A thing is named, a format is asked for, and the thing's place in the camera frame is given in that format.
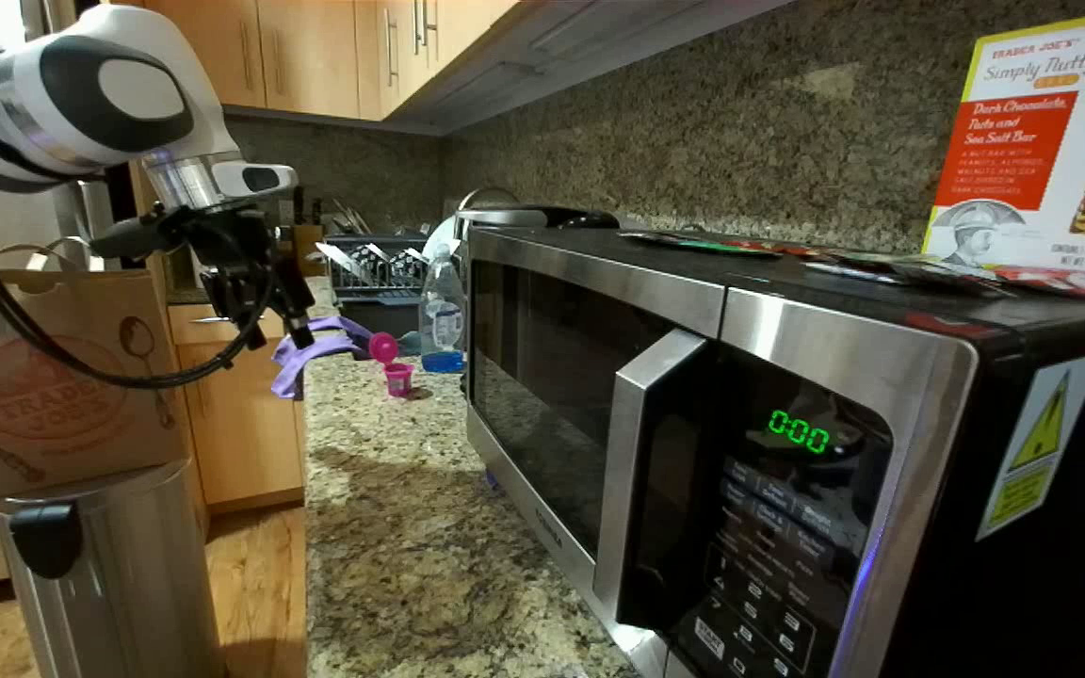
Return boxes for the stainless steel microwave oven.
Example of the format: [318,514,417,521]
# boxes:
[469,231,1085,678]

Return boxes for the stainless steel trash can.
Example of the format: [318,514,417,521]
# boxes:
[0,462,228,678]

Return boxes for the clear plastic water bottle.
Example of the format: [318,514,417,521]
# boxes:
[417,261,469,371]

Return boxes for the dish rack with dishes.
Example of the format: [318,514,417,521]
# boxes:
[318,238,426,303]

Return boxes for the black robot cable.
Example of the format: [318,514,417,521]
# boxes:
[0,55,280,391]

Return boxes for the purple cloth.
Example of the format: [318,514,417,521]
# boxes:
[271,316,371,398]

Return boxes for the wooden upper cabinets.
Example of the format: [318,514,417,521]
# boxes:
[141,0,520,119]

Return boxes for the flat packets on microwave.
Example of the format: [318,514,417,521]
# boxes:
[619,231,1085,297]

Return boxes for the Trader Joe's snack box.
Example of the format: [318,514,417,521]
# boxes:
[919,17,1085,288]

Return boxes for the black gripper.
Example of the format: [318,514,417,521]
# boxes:
[190,189,320,347]

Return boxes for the pink plastic cup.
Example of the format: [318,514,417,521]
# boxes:
[371,330,421,398]

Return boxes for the wooden lower cabinet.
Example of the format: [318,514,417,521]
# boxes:
[184,313,307,512]

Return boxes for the brown paper grocery bag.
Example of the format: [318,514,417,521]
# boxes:
[0,270,184,497]

